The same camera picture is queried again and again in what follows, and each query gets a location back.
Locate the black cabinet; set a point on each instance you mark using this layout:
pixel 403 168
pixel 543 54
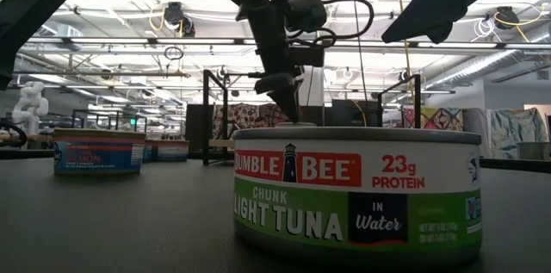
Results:
pixel 193 122

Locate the colourful geometric fabric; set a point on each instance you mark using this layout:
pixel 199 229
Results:
pixel 439 119

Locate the white square pillar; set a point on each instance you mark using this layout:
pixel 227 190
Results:
pixel 316 88

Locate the black computer tower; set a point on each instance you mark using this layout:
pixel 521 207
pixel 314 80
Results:
pixel 344 113

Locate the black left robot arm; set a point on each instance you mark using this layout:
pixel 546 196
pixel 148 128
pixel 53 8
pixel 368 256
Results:
pixel 26 14

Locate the long overhead light bar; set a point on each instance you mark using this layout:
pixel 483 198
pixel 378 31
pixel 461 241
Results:
pixel 193 41

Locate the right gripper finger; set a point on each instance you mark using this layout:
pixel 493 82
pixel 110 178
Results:
pixel 430 16
pixel 440 36

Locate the leaf patterned fabric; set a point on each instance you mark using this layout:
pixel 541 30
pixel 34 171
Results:
pixel 516 128

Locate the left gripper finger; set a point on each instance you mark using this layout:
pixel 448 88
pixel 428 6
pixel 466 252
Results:
pixel 293 105
pixel 275 83

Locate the grey storage bin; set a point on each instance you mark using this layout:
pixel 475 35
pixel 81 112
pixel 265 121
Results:
pixel 534 151

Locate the wooden shelf with black frames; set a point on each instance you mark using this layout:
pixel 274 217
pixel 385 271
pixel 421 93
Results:
pixel 206 113

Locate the black table mat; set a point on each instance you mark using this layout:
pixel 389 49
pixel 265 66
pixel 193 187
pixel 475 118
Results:
pixel 129 221

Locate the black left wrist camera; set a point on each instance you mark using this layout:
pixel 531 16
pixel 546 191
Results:
pixel 305 10

